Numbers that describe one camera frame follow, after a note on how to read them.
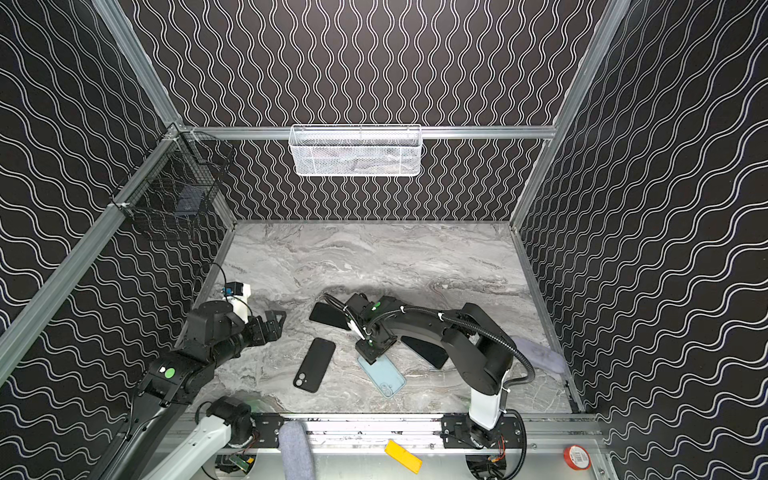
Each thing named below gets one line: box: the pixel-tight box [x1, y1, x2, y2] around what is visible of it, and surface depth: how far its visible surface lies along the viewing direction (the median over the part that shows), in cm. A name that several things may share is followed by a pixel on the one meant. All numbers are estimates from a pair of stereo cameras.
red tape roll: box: [563, 444, 592, 471], surface depth 71 cm
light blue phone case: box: [357, 354, 407, 399], surface depth 85 cm
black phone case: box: [293, 337, 336, 393], surface depth 87 cm
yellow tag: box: [384, 439, 423, 475], surface depth 73 cm
